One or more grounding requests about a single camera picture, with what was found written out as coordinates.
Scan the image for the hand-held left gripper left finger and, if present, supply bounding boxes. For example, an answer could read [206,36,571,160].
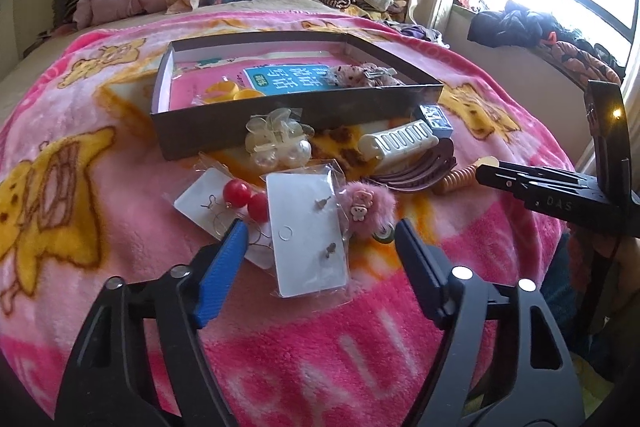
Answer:
[55,217,251,427]

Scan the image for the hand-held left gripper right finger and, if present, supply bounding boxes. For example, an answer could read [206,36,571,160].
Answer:
[394,218,586,427]

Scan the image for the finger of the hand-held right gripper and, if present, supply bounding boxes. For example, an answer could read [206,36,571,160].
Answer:
[474,157,598,196]

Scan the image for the pink fluffy hair clip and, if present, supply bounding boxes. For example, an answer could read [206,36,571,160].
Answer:
[336,181,399,247]

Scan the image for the red ball earrings card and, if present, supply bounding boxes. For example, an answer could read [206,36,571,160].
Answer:
[172,166,281,269]

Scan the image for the brown hair clip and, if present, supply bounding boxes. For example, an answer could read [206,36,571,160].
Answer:
[372,139,458,196]

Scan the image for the white ribbed hair claw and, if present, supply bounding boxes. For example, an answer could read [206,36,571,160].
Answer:
[359,119,441,162]

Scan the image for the grey cardboard box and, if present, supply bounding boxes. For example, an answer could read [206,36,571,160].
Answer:
[150,31,445,162]

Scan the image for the clear flower hair claw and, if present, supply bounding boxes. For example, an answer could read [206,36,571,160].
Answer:
[245,108,315,155]

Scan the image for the white earring card in bag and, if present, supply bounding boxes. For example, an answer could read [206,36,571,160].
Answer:
[260,157,352,300]

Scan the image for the small blue white box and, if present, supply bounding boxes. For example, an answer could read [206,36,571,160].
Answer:
[414,103,454,140]

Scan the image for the pink cartoon bear blanket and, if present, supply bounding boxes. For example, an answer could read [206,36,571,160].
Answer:
[0,9,576,427]

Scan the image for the white pearl earrings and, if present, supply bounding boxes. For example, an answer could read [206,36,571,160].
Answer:
[251,138,312,168]

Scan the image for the dark clothes on windowsill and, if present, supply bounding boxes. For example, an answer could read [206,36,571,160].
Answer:
[467,0,626,78]

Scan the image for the yellow hair accessory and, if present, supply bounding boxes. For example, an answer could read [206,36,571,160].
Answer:
[204,77,267,104]

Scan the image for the silver alligator hair clip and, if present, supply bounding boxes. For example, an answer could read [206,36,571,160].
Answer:
[366,66,397,84]

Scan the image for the purple clothes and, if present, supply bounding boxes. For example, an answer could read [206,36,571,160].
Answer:
[380,19,447,46]

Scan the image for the pink book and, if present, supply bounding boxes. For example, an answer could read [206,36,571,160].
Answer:
[167,51,373,110]

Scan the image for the floral fabric scrunchie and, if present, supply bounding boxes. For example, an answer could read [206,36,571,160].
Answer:
[325,63,407,88]

